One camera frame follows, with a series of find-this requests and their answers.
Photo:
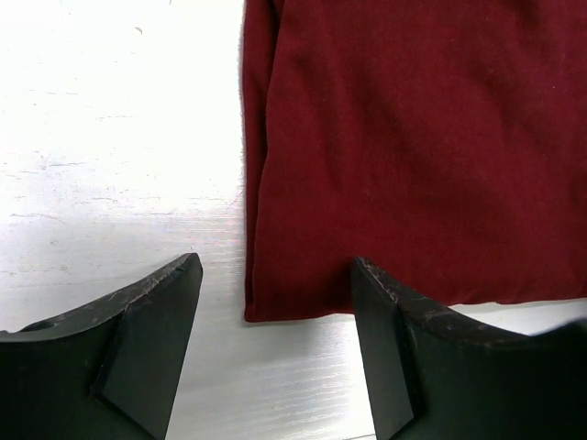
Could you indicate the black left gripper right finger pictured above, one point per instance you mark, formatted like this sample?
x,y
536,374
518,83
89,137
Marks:
x,y
434,373

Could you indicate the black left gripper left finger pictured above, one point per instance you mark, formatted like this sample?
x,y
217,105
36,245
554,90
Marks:
x,y
109,369

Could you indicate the dark red t shirt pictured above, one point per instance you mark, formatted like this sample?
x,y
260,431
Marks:
x,y
444,140

